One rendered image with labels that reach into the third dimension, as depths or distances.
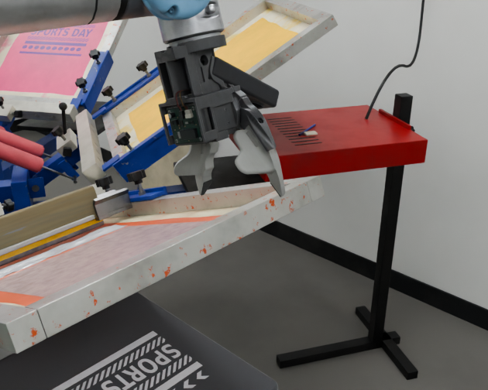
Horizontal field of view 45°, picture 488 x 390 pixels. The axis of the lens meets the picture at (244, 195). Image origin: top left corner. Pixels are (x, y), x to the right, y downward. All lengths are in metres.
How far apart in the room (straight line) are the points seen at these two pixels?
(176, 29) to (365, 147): 1.44
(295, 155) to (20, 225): 0.97
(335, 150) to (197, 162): 1.27
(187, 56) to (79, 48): 2.06
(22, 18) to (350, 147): 1.64
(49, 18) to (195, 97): 0.23
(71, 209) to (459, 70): 1.89
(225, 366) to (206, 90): 0.73
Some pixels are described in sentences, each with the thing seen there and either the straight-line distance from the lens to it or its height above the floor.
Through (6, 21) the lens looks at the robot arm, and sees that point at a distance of 0.49.
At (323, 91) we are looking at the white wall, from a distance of 3.17.
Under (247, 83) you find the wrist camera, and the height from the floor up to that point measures 1.62.
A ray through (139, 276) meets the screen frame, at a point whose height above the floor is 1.38.
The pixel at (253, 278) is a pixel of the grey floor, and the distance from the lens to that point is 3.30.
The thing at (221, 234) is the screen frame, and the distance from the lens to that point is 0.88.
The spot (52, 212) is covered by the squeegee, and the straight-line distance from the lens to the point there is 1.38.
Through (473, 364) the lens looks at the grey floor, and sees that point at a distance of 2.92.
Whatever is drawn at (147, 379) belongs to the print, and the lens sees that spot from 1.27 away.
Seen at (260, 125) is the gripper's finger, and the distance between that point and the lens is 0.69.
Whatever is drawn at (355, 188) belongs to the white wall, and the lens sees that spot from 3.20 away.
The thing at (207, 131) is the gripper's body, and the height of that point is 1.59.
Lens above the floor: 1.80
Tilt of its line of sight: 25 degrees down
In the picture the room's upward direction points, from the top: straight up
